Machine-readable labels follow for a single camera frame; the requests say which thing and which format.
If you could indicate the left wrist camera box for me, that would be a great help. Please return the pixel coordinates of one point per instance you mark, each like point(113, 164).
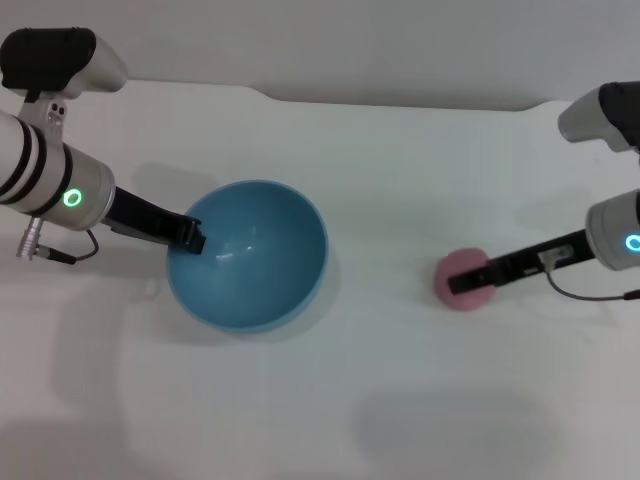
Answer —
point(50, 57)

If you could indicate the blue ceramic bowl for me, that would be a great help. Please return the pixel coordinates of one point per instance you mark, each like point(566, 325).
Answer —
point(260, 280)

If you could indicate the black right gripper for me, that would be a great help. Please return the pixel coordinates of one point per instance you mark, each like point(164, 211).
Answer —
point(540, 257)

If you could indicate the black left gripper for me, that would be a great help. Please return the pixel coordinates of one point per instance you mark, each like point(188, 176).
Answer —
point(145, 220)

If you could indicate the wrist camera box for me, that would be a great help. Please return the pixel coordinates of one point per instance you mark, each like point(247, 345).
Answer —
point(50, 57)
point(595, 117)

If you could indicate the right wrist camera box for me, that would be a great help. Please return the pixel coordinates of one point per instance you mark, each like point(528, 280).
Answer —
point(595, 117)

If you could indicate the pink peach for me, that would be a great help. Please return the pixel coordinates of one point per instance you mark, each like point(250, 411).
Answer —
point(462, 262)

